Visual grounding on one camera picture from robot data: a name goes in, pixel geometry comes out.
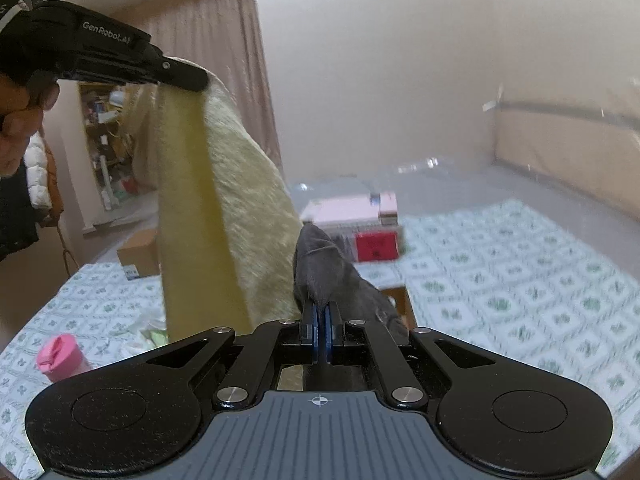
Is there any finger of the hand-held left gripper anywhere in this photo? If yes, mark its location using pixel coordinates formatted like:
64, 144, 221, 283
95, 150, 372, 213
150, 50, 209, 93

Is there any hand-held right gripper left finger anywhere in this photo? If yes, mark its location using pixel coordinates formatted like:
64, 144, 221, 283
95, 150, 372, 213
143, 300, 318, 412

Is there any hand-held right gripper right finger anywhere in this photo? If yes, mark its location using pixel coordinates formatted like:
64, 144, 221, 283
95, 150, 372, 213
324, 301, 501, 412

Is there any dark grey cloth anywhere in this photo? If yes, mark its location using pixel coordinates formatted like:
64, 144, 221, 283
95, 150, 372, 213
292, 223, 409, 342

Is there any yellow fluffy towel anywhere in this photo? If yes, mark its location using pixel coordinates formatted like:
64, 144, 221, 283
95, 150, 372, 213
122, 55, 307, 344

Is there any person's left hand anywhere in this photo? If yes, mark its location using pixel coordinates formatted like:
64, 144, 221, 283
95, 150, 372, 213
0, 71, 62, 179

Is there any beige curtain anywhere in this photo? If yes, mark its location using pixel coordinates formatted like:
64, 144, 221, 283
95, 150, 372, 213
107, 0, 284, 196

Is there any cluttered storage shelf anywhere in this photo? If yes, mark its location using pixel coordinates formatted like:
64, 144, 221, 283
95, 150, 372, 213
78, 82, 146, 212

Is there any stack of books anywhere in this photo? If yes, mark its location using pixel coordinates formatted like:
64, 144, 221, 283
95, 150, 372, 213
299, 192, 400, 227

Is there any white puffer jacket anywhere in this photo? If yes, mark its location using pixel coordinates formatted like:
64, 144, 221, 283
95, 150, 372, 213
22, 130, 54, 211

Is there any brown jacket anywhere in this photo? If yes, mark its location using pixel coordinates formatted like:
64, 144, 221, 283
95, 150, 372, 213
42, 132, 66, 217

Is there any black puffer jacket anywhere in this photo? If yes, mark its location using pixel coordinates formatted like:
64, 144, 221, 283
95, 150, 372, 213
0, 159, 41, 262

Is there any small closed cardboard box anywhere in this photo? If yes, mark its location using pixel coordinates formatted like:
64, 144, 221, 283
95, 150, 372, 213
116, 230, 162, 281

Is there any pink lidded cup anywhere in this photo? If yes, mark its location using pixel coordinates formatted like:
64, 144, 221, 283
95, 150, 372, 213
36, 333, 94, 384

